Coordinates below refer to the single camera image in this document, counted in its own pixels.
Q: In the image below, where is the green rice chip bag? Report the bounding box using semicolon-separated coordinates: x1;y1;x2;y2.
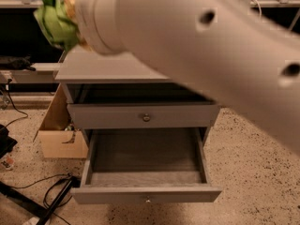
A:
34;0;80;52

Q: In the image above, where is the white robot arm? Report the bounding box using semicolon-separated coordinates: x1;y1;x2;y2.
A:
75;0;300;152

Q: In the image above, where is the grey drawer cabinet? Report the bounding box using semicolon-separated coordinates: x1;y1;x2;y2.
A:
56;48;217;140

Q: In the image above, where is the open grey middle drawer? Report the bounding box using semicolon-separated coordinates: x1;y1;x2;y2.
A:
71;127;221;204

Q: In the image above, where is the closed grey upper drawer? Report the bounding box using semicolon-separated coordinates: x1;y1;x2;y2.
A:
67;103;219;129

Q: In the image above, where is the black bag on floor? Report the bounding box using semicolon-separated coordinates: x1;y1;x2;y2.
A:
0;125;18;158

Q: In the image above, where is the cardboard box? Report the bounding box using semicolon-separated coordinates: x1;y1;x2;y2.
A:
37;85;88;158

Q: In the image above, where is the black stand leg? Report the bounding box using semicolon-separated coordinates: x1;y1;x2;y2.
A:
0;175;79;225

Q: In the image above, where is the black floor cable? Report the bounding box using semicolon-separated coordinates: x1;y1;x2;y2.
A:
8;172;74;225

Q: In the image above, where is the black object on rail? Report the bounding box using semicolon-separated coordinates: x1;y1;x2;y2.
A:
0;55;36;71

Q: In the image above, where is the white cable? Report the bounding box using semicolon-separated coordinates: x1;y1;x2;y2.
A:
249;0;263;19

